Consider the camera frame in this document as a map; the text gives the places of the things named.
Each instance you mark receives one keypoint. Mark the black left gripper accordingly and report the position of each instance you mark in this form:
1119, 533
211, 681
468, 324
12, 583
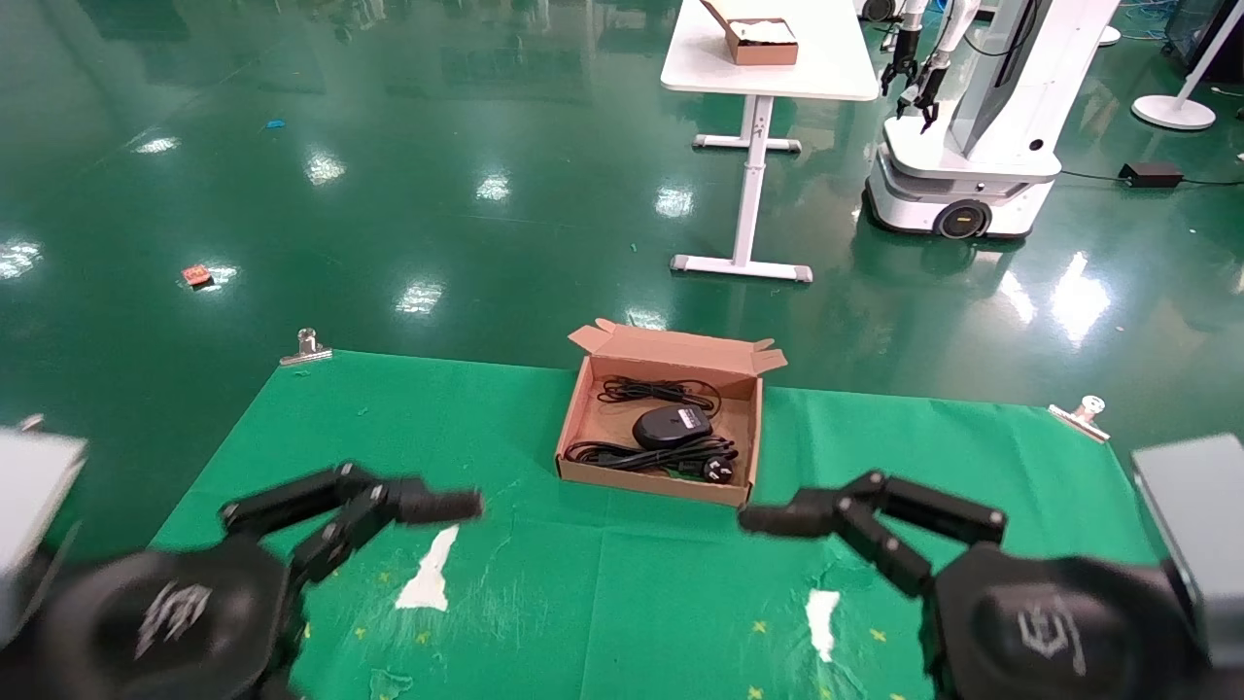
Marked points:
175, 622

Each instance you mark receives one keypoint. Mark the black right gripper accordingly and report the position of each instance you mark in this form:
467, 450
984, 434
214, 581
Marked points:
1059, 632

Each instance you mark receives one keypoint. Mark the white robot arm black gripper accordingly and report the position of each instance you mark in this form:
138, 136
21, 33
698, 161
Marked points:
901, 63
935, 83

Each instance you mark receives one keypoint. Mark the pale left robot arm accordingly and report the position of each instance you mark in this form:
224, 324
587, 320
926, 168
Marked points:
34, 506

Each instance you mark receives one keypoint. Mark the pale right robot arm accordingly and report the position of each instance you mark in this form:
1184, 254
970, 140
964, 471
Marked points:
1200, 535

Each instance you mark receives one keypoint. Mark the open brown cardboard box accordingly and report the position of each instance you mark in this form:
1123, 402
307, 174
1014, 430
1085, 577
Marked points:
680, 355

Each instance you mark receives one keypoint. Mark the small cardboard box on table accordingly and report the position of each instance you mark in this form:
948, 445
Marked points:
763, 41

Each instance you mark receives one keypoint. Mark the metal binder clip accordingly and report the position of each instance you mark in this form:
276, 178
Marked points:
1081, 420
307, 352

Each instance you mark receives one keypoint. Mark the small red floor item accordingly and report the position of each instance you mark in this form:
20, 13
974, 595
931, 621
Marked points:
196, 275

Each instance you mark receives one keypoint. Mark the green table cloth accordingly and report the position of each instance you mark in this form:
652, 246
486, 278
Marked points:
632, 603

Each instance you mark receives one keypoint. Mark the white wheeled robot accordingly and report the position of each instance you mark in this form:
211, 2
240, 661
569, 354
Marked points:
972, 156

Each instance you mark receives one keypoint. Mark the white table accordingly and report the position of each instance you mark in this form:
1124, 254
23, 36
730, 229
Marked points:
768, 73

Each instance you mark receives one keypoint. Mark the white stand base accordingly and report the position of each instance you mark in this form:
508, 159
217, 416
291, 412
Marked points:
1176, 109

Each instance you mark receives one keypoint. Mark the black cabinet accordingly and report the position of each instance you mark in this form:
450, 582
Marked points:
1195, 34

